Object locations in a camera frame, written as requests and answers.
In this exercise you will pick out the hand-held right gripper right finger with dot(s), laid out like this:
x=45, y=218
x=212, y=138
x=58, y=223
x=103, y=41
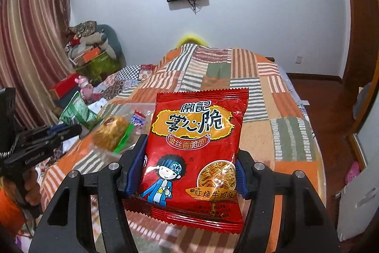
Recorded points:
x=242, y=179

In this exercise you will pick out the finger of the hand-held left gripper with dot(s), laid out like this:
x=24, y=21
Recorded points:
x=71, y=131
x=44, y=131

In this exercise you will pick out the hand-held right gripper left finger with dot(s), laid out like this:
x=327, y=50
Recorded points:
x=133, y=170

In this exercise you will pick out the green snack packet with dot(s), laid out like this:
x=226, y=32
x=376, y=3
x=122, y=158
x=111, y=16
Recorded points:
x=78, y=113

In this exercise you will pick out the brown crisps bag green edge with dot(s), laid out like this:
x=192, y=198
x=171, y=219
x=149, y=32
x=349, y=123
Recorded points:
x=112, y=134

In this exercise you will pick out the clear plastic storage box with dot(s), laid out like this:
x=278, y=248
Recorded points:
x=118, y=110

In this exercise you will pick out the red and blue snack packet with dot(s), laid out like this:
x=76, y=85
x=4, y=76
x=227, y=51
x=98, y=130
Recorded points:
x=139, y=118

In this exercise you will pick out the red noodle snack packet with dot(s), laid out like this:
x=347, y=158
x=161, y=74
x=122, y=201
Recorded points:
x=195, y=152

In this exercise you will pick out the person's left hand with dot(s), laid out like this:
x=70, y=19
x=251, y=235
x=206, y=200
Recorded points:
x=34, y=187

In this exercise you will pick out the white plastic bag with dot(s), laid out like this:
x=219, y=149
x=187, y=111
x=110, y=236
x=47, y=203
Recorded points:
x=97, y=104

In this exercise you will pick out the red box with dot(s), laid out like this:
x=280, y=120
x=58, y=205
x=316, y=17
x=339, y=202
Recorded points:
x=63, y=87

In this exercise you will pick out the pink plush toy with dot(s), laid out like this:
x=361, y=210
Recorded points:
x=86, y=87

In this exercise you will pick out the striped patchwork blanket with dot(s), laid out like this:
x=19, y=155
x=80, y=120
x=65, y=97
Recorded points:
x=266, y=110

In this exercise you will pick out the green cardboard box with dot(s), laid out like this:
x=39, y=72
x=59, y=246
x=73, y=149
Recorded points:
x=103, y=66

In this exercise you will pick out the orange cardboard box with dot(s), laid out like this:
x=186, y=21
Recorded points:
x=87, y=56

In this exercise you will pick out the checkered patchwork quilt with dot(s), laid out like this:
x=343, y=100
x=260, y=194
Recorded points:
x=130, y=75

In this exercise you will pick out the striped pink curtain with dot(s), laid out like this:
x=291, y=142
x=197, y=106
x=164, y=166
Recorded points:
x=32, y=42

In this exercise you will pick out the grey plush toy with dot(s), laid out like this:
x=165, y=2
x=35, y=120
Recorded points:
x=103, y=39

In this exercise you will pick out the floral fabric bag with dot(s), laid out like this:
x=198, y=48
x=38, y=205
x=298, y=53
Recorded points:
x=83, y=29

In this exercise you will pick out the pink slipper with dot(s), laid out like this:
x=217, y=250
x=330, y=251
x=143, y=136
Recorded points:
x=352, y=173

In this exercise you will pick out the white cabinet with pink stickers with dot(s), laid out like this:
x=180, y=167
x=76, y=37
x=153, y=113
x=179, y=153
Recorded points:
x=358, y=196

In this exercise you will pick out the yellow pillow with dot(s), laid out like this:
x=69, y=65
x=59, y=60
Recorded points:
x=192, y=39

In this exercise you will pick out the wooden door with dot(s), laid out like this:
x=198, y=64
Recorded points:
x=361, y=18

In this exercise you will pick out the wall socket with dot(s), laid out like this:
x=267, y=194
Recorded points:
x=299, y=59

